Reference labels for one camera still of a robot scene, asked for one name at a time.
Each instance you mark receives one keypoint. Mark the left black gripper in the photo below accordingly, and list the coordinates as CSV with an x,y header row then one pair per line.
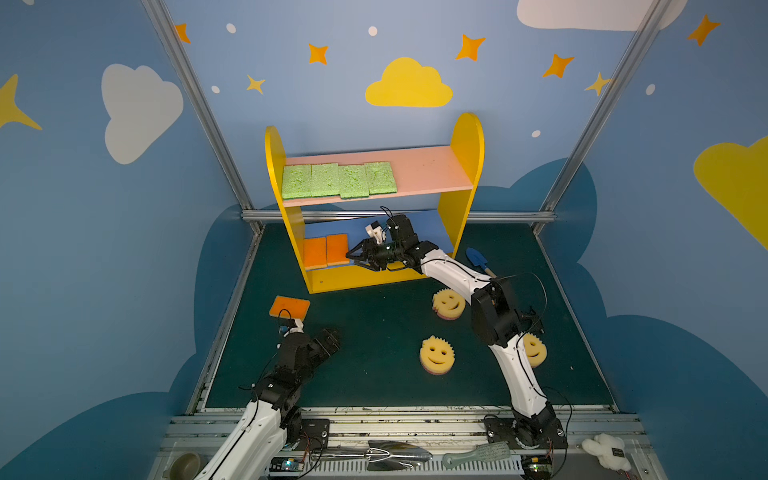
x,y
325,341

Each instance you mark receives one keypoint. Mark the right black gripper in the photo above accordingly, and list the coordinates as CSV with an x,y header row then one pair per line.
x,y
372,253

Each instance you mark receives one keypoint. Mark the orange sponge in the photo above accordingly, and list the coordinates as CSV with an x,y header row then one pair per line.
x,y
337,247
315,253
289,308

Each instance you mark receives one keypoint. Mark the green sponge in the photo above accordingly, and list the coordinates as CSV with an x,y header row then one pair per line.
x,y
353,182
380,178
296,182
324,180

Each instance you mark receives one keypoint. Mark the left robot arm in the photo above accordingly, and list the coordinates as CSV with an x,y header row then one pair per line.
x,y
272,418

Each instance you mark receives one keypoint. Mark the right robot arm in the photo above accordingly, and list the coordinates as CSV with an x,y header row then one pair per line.
x,y
495,317

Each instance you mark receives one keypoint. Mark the smiley sponge upper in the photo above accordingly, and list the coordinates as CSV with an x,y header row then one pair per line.
x,y
448,304

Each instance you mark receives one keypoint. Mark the smiley sponge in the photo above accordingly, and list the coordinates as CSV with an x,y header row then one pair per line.
x,y
436,355
536,351
448,304

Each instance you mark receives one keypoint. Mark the blue toy shovel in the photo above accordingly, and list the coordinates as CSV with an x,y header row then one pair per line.
x,y
478,260

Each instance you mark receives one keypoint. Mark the smiley sponge lower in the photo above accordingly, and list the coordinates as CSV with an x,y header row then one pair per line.
x,y
436,355

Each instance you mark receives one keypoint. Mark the silver metal trowel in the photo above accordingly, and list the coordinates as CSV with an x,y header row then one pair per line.
x,y
381,455

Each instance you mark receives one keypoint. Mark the green circuit board left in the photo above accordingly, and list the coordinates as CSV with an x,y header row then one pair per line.
x,y
287,465

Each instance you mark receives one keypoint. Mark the small round bowl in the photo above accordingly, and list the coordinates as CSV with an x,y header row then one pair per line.
x,y
185,467

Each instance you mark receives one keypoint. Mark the smiley sponge right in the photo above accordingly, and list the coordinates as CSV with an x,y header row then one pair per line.
x,y
536,351

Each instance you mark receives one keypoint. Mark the pale green brush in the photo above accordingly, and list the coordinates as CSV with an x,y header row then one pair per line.
x,y
489,452

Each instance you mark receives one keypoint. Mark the circuit board right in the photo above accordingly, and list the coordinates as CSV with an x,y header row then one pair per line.
x,y
536,468

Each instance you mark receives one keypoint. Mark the white plush toy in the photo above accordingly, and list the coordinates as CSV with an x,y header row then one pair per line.
x,y
609,450

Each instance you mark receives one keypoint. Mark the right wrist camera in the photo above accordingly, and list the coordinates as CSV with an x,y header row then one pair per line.
x,y
377,232

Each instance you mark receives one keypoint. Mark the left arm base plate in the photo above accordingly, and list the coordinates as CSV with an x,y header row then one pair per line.
x,y
303,434

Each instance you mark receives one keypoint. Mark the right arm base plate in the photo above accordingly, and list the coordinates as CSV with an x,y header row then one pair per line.
x,y
518,435

